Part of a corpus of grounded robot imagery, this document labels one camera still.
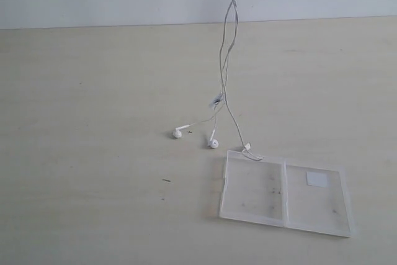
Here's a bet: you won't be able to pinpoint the white wired earphones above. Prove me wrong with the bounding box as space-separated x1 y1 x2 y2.
172 0 263 161

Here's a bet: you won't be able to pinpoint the clear plastic open case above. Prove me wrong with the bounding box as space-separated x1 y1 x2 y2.
219 151 354 238

